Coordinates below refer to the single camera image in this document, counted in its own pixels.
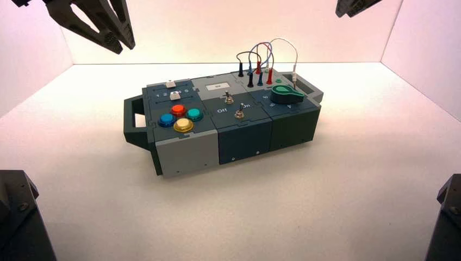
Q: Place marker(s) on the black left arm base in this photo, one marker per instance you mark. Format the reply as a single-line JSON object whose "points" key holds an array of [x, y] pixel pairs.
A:
{"points": [[18, 223]]}

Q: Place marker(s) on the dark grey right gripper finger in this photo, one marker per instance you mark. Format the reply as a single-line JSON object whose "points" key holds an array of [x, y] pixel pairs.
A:
{"points": [[356, 6]]}

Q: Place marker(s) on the white slider key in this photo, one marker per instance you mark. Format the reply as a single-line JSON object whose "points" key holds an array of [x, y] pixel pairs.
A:
{"points": [[171, 84], [174, 96]]}

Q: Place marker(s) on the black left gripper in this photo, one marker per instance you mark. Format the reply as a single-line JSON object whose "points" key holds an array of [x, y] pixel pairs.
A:
{"points": [[27, 2]]}

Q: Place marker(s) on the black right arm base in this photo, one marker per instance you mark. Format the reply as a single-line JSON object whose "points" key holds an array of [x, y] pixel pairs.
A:
{"points": [[446, 230]]}

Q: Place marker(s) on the yellow round push button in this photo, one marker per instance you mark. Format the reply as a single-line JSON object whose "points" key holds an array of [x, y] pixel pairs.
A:
{"points": [[183, 125]]}

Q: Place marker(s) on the blue round push button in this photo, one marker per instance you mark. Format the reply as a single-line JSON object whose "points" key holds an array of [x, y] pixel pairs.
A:
{"points": [[167, 120]]}

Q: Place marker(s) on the green rotary knob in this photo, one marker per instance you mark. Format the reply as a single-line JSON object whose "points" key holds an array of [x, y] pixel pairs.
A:
{"points": [[284, 94]]}

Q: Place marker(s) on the white label plate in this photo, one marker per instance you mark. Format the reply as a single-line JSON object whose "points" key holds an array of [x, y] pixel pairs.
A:
{"points": [[217, 86]]}

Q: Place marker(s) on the dark teal grey task box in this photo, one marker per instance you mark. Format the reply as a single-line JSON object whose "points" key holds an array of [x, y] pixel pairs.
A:
{"points": [[237, 140]]}

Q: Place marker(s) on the teal round push button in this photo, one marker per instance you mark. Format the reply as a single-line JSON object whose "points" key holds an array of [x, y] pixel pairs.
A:
{"points": [[195, 114]]}

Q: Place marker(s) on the red round push button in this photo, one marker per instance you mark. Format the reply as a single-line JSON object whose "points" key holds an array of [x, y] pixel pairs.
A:
{"points": [[178, 110]]}

